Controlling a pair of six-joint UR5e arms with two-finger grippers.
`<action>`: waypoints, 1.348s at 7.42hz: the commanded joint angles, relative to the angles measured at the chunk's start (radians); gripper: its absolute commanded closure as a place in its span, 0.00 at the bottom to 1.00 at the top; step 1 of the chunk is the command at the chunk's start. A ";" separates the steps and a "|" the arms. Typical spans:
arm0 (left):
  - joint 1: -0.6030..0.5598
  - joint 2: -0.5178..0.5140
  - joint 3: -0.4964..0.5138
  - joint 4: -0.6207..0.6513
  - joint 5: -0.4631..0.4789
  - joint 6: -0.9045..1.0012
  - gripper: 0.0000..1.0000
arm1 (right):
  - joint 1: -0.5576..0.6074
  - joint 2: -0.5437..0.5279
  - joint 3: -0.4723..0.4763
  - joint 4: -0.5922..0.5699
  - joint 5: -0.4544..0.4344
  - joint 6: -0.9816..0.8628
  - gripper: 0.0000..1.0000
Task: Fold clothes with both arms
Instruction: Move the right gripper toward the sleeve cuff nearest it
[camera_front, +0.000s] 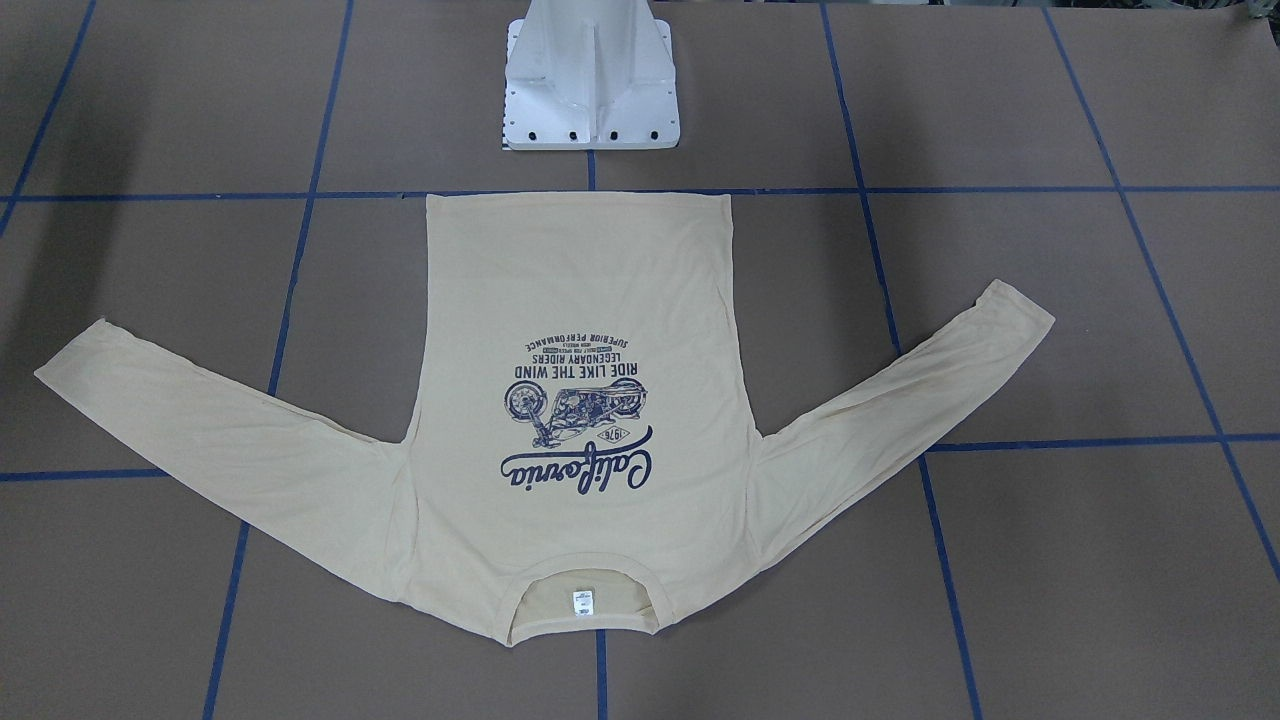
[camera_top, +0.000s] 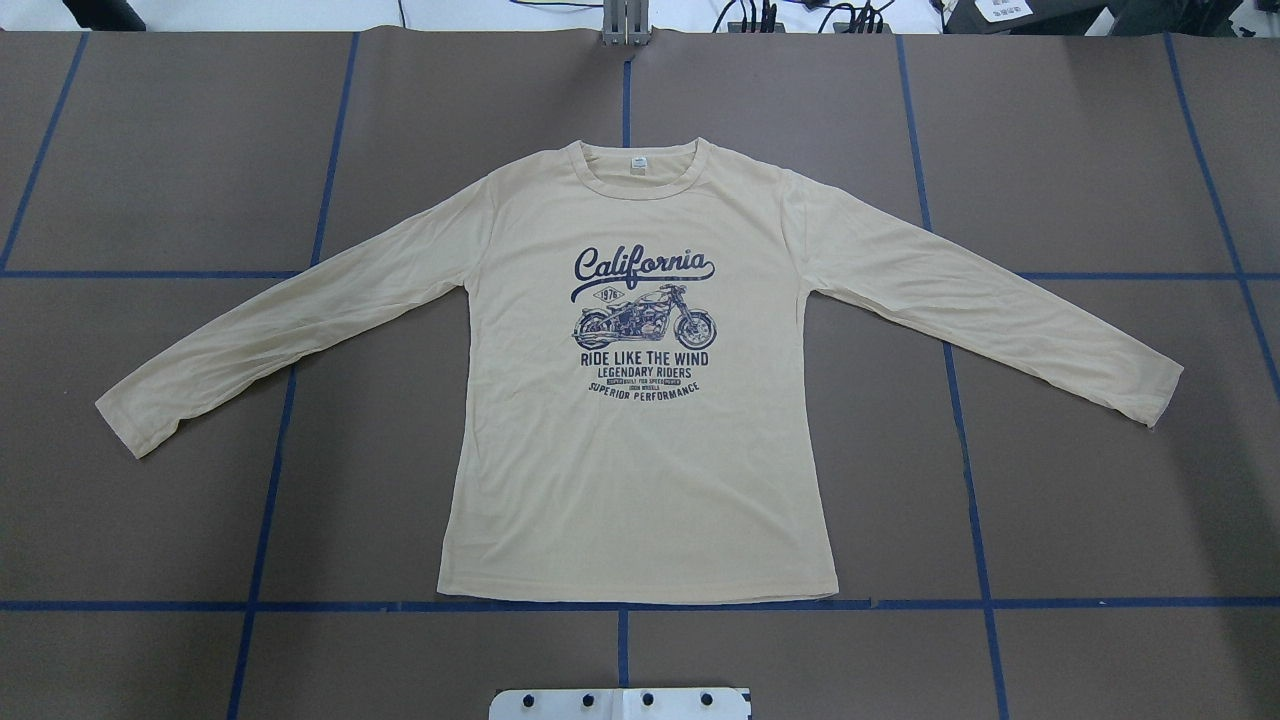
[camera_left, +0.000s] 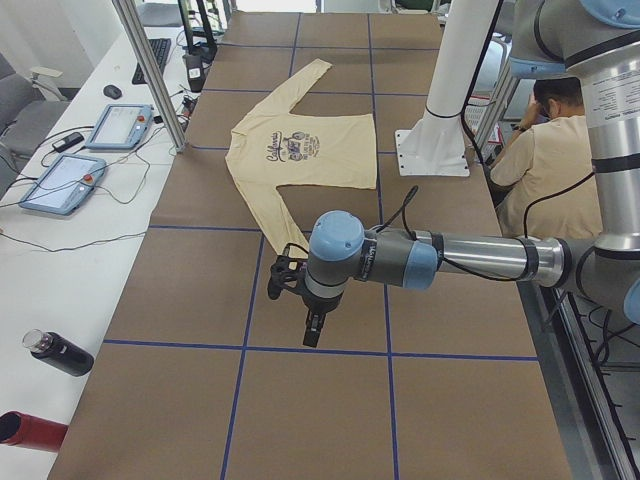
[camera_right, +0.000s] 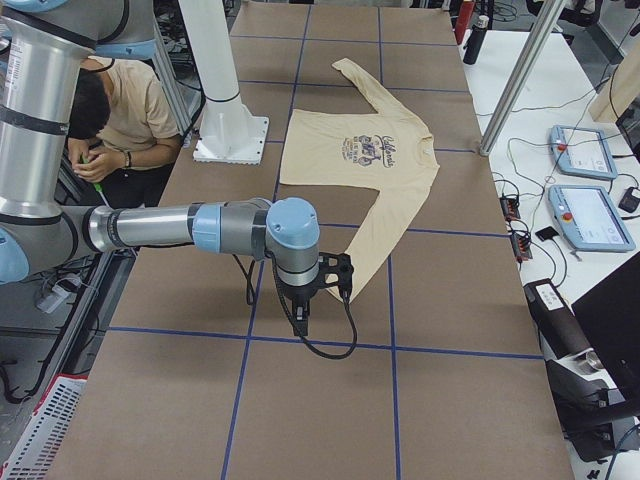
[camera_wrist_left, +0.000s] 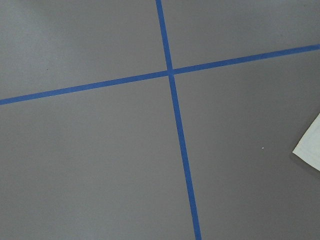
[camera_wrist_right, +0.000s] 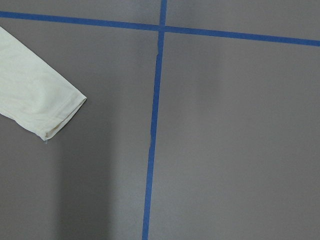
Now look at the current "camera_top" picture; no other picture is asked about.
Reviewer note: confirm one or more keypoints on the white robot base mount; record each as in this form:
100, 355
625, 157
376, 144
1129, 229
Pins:
623, 703

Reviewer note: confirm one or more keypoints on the aluminium frame post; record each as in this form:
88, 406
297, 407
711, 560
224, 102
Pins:
626, 23

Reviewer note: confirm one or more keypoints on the beige long-sleeve printed shirt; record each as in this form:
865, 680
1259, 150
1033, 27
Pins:
635, 421

